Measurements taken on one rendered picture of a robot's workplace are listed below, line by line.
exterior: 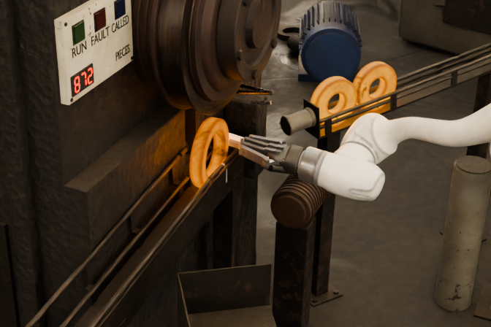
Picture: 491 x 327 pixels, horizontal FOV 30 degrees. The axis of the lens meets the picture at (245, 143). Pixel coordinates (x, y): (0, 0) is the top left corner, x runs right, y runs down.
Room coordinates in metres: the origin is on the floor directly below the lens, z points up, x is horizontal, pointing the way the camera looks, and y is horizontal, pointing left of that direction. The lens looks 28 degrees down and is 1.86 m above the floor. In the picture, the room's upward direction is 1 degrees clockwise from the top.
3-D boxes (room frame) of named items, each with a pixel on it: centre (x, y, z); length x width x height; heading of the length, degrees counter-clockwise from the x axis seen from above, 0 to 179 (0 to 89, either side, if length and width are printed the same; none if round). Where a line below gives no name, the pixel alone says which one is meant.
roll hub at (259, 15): (1.99, -0.01, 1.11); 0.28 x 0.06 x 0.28; 157
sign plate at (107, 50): (1.75, 0.31, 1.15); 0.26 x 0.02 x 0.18; 157
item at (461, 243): (2.39, -0.70, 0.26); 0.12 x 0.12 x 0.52
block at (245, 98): (2.25, 0.00, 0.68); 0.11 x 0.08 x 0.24; 67
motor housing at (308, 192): (2.27, -0.17, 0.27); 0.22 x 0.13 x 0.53; 157
